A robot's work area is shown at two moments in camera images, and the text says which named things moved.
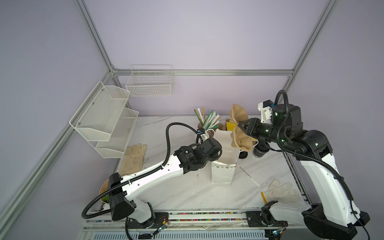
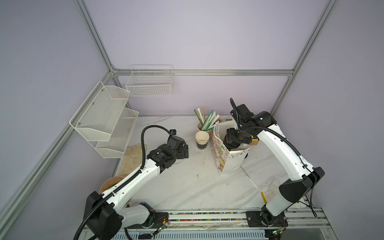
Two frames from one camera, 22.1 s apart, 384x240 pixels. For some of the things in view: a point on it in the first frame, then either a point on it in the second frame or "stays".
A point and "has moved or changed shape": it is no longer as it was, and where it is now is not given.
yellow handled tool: [264, 197] stays
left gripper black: [215, 157] -> [182, 154]
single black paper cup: [261, 148] -> [232, 145]
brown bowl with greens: [104, 189] stays
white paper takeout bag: [223, 170] has moved or changed shape
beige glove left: [133, 159] stays
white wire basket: [149, 80] stays
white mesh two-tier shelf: [104, 121] stays
